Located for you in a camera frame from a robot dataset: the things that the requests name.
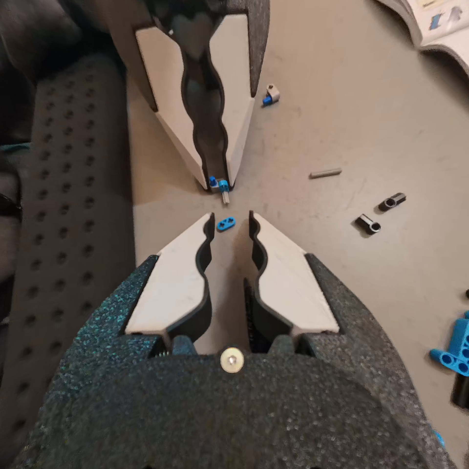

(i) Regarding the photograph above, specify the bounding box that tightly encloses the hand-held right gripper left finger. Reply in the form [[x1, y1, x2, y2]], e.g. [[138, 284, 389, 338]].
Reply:
[[125, 213, 216, 345]]

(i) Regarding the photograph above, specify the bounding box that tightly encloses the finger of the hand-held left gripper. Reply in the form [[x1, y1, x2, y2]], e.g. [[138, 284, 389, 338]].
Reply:
[[135, 26, 213, 192], [210, 14, 256, 190]]

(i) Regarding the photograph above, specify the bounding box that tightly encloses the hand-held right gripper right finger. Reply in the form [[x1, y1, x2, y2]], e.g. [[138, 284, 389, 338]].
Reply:
[[248, 211, 340, 354]]

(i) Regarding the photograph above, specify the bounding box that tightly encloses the grey desk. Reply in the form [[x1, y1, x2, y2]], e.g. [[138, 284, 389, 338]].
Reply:
[[126, 0, 469, 440]]

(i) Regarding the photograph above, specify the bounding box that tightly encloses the black tube connector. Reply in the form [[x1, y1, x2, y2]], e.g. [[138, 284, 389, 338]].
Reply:
[[355, 214, 382, 234], [378, 192, 406, 212]]

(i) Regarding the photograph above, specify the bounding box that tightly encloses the dark perforated panel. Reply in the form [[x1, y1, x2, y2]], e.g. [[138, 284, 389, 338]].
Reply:
[[0, 51, 136, 469]]

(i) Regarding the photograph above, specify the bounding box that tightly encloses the person's dark hoodie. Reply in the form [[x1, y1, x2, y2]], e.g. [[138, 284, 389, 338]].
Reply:
[[0, 0, 154, 257]]

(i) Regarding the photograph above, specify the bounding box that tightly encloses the blue angled beam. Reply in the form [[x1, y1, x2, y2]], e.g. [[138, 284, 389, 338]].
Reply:
[[429, 319, 469, 378]]

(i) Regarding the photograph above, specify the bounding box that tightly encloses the instruction booklet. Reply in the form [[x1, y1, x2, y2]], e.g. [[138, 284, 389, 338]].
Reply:
[[374, 0, 469, 85]]

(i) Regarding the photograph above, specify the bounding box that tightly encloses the pile of building pieces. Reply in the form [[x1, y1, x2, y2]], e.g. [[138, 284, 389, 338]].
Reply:
[[429, 289, 469, 407]]

